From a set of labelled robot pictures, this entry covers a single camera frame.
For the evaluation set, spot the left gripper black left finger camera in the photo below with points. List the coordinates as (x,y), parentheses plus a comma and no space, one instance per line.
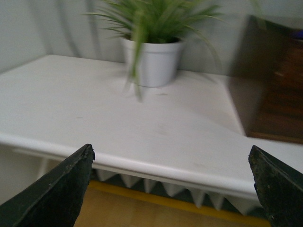
(55,199)

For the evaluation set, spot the yellow floor tape strip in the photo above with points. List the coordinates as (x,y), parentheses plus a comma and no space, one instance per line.
(176,204)

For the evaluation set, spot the white plant pot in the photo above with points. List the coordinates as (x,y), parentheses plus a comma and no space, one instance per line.
(157,63)

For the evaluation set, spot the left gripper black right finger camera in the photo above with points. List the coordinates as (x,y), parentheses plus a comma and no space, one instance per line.
(279,188)

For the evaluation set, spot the dark wooden drawer cabinet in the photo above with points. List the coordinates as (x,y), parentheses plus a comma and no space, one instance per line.
(266,82)

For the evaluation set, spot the green artificial grass plant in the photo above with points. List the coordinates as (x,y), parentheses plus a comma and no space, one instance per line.
(155,22)

